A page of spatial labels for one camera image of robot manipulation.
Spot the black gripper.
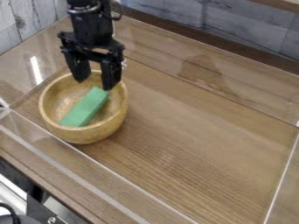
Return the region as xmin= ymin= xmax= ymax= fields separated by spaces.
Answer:
xmin=57 ymin=5 xmax=124 ymax=91

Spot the green rectangular block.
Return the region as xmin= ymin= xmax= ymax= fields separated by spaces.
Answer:
xmin=60 ymin=87 xmax=108 ymax=127

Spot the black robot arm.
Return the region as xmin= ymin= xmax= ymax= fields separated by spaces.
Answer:
xmin=57 ymin=0 xmax=125 ymax=91

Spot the wooden bowl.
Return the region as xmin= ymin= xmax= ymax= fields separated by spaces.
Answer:
xmin=39 ymin=70 xmax=128 ymax=144

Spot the clear acrylic enclosure wall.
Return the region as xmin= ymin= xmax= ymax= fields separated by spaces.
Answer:
xmin=0 ymin=17 xmax=299 ymax=224

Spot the black metal bracket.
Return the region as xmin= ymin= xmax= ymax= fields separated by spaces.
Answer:
xmin=25 ymin=195 xmax=59 ymax=224

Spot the black cable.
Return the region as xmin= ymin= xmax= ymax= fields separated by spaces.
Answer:
xmin=0 ymin=202 xmax=21 ymax=224

